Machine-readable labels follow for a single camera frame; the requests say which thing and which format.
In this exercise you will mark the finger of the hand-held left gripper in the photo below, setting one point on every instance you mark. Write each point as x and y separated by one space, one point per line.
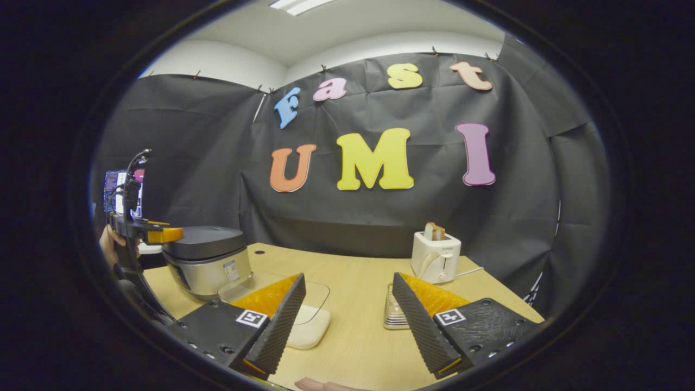
165 234

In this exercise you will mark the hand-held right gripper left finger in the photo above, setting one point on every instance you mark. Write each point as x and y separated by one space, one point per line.
277 326

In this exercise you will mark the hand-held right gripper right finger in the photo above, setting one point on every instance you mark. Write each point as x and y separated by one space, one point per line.
421 326

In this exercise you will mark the silver black rice cooker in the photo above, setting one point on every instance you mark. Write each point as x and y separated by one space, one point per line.
209 266

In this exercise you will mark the computer monitor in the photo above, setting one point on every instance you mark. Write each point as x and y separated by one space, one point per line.
117 190

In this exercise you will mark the clear plastic container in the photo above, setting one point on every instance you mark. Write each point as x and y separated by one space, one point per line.
312 304

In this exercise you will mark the white toaster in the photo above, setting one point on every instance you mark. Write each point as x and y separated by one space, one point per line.
442 260

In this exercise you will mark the brown toast slice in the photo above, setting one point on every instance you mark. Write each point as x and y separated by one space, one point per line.
434 232

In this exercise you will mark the black backdrop cloth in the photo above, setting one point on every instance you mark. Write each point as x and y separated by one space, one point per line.
380 206

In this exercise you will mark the ceiling light panel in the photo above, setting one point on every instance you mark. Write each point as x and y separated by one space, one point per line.
301 5

